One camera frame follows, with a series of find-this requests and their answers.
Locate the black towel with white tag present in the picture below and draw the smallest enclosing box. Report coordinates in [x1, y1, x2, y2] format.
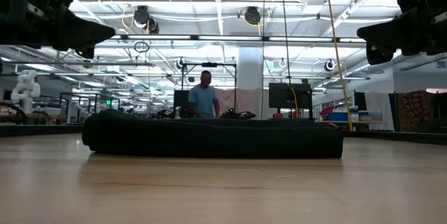
[81, 107, 345, 160]

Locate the white robot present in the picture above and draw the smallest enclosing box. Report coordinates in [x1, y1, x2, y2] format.
[10, 69, 42, 114]

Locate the person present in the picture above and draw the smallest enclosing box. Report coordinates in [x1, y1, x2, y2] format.
[187, 70, 221, 119]

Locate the pink cloth backdrop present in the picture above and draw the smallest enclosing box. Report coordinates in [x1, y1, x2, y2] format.
[213, 87, 262, 120]

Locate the black screen panel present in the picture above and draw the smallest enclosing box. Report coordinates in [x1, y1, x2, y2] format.
[173, 89, 191, 117]

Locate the hanging black cable loop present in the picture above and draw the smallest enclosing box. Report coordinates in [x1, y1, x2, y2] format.
[133, 40, 151, 53]

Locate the red patterned tapestry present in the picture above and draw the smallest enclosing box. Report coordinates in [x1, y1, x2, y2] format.
[397, 91, 437, 133]

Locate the black wire shelf frame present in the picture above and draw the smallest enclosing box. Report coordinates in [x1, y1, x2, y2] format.
[59, 92, 122, 125]

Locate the black monitor on stand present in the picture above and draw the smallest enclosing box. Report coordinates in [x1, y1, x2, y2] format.
[268, 82, 314, 119]

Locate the black camera stand frame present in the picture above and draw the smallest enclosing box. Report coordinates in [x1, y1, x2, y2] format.
[180, 62, 238, 113]

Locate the blue storage bin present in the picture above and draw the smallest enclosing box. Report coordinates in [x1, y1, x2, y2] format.
[327, 111, 351, 122]

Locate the long ceiling light strip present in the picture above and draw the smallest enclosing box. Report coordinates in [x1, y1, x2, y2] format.
[110, 34, 367, 43]

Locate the white building column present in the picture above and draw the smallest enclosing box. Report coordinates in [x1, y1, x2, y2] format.
[238, 47, 265, 91]

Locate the hanging yellow cable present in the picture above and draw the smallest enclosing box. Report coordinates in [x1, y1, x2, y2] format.
[323, 0, 354, 132]

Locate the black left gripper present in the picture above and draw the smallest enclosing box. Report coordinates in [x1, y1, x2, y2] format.
[0, 0, 117, 59]

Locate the black round chair rim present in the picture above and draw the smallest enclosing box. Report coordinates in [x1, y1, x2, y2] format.
[0, 101, 25, 124]

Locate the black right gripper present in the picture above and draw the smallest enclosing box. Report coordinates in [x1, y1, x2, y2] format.
[356, 0, 447, 66]

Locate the white hanging cloth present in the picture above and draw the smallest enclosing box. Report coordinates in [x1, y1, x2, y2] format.
[365, 91, 395, 131]

